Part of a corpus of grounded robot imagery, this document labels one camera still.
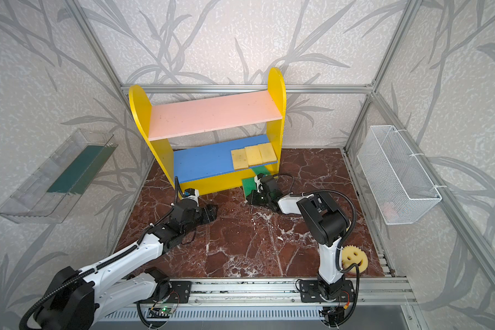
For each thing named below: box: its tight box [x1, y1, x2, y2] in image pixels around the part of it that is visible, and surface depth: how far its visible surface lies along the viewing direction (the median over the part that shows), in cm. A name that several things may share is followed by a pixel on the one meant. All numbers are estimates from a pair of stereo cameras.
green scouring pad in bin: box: [46, 144, 118, 195], surface depth 68 cm
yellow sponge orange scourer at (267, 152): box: [257, 142, 278, 163], surface depth 98 cm
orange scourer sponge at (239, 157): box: [230, 147, 249, 171], surface depth 96 cm
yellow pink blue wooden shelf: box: [128, 67, 287, 198], surface depth 84 cm
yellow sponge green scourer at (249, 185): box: [241, 176, 258, 197], surface depth 104 cm
